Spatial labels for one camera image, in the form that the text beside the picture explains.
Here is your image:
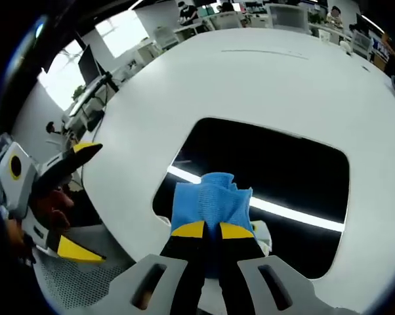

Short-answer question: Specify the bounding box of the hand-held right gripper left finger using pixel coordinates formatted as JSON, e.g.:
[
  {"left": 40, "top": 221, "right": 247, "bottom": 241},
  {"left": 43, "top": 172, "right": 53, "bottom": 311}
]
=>
[{"left": 108, "top": 220, "right": 207, "bottom": 315}]

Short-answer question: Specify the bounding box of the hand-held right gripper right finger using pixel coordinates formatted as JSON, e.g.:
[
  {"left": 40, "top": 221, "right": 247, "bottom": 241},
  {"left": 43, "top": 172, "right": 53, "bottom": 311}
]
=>
[{"left": 218, "top": 222, "right": 331, "bottom": 315}]

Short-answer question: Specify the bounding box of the blue cleaning cloth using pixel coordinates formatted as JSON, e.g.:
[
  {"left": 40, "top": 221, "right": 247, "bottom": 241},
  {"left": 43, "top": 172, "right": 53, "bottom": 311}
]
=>
[{"left": 170, "top": 172, "right": 259, "bottom": 280}]

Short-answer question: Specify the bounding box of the person's left hand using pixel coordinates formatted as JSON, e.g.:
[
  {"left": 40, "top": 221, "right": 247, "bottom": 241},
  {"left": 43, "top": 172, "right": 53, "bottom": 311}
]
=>
[{"left": 33, "top": 189, "right": 75, "bottom": 233}]

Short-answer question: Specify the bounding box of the grey mesh chair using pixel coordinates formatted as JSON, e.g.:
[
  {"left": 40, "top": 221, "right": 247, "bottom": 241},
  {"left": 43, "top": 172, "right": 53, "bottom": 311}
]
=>
[{"left": 35, "top": 226, "right": 138, "bottom": 311}]

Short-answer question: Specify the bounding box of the small black device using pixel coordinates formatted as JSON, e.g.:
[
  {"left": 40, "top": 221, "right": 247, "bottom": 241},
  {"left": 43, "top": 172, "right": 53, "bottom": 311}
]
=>
[{"left": 46, "top": 121, "right": 63, "bottom": 136}]

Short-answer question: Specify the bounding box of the white mesh office chair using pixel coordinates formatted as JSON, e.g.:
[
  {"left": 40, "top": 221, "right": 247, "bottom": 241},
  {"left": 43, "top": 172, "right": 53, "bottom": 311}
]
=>
[
  {"left": 153, "top": 26, "right": 180, "bottom": 51},
  {"left": 268, "top": 5, "right": 310, "bottom": 33},
  {"left": 350, "top": 31, "right": 374, "bottom": 60}
]

